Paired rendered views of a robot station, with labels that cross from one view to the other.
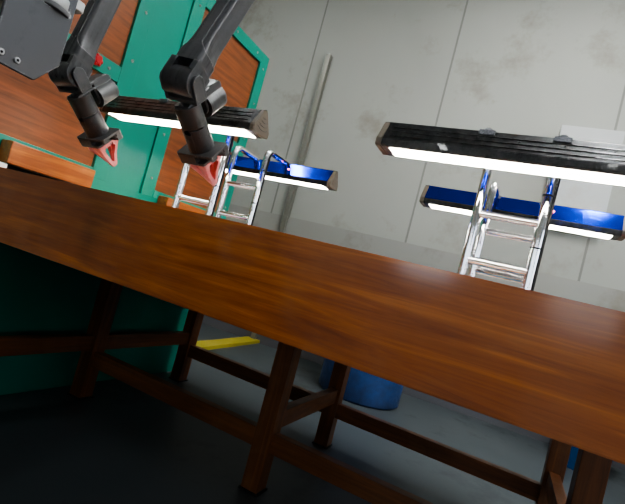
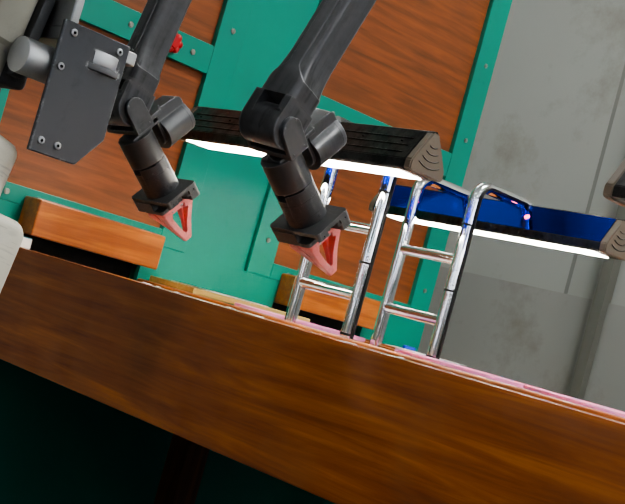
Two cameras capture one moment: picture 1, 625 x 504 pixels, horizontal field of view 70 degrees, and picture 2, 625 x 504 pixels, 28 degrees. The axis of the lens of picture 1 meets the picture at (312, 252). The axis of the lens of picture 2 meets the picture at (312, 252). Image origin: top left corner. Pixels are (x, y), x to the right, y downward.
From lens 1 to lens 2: 0.71 m
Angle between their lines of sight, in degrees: 21
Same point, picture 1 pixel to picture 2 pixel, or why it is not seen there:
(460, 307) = (621, 475)
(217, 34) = (323, 49)
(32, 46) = (74, 125)
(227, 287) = (321, 441)
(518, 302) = not seen: outside the picture
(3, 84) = (30, 108)
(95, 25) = (160, 28)
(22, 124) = (55, 168)
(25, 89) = not seen: hidden behind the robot
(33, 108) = not seen: hidden behind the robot
